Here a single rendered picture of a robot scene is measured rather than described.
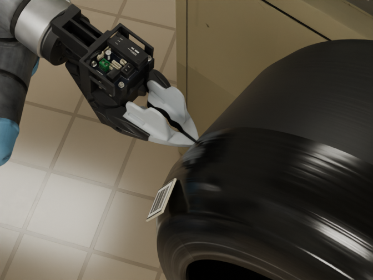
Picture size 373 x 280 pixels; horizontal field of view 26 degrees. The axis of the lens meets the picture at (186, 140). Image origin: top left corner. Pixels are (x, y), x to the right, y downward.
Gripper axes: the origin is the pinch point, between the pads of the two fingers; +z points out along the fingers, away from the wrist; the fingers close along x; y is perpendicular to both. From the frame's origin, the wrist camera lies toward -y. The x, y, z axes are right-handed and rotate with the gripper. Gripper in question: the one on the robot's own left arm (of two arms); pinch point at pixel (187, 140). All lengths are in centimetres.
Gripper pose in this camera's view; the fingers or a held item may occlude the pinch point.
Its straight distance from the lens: 95.8
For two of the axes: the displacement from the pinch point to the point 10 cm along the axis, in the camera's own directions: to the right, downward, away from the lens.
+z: 7.7, 5.9, -2.3
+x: 6.3, -6.7, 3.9
